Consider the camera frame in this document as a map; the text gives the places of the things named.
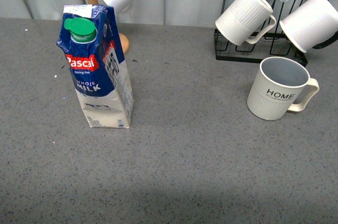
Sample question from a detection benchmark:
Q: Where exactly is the cream HOME mug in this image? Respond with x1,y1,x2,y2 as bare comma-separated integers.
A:
247,57,320,120

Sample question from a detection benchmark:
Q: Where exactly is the black wire mug rack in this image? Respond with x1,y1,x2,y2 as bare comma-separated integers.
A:
213,0,308,66

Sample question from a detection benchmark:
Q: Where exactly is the white mug black handle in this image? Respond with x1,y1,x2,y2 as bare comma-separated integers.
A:
279,0,337,53

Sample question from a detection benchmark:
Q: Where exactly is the white ribbed hanging mug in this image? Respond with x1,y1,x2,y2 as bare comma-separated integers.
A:
215,0,277,46

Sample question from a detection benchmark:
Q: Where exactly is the blue white milk carton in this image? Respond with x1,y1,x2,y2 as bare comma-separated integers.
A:
57,5,134,128

